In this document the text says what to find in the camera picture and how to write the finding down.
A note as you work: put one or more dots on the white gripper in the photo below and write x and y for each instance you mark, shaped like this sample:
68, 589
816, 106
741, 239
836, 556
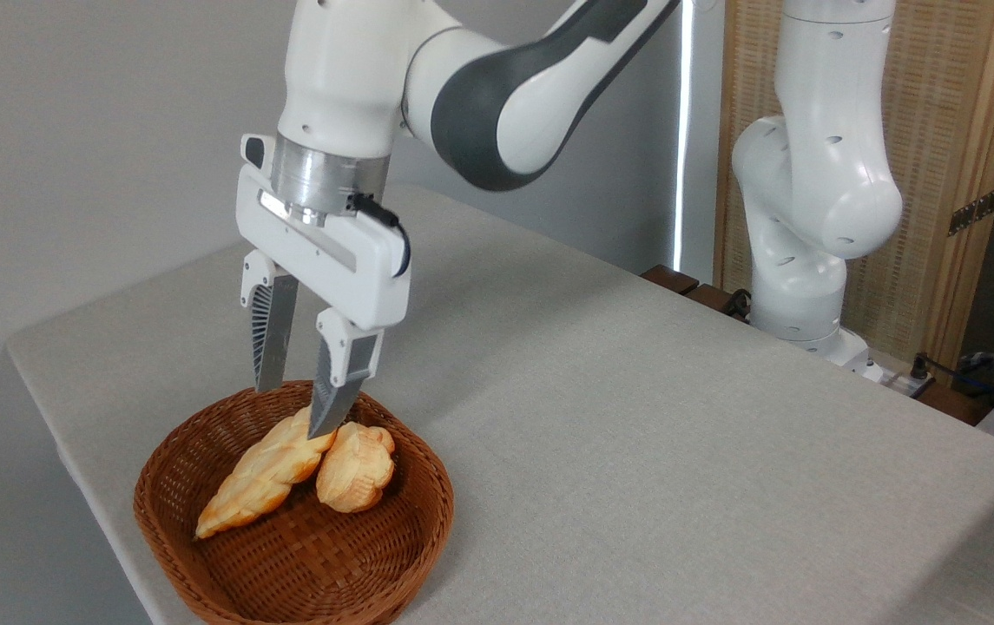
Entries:
349, 269

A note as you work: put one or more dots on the long braided bread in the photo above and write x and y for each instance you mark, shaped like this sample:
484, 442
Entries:
262, 477

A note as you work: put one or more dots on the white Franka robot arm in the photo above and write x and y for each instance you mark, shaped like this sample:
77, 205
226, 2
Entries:
340, 69

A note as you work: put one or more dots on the black plug at robot base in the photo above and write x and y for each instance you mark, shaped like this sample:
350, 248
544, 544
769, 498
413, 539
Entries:
738, 304

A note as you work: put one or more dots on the round bread bun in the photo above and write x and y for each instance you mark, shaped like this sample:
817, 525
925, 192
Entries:
358, 469

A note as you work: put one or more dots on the brown wicker basket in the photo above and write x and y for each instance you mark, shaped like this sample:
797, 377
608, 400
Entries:
306, 555

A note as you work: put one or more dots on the dark brown wooden block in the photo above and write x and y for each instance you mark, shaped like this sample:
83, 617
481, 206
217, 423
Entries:
668, 279
709, 297

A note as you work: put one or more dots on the white power strip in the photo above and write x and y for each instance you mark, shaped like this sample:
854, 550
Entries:
894, 382

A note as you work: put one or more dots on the wooden rattan folding screen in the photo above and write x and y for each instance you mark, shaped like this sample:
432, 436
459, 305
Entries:
939, 104

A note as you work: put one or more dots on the metal screen hinge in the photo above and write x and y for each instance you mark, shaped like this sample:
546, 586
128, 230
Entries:
974, 211

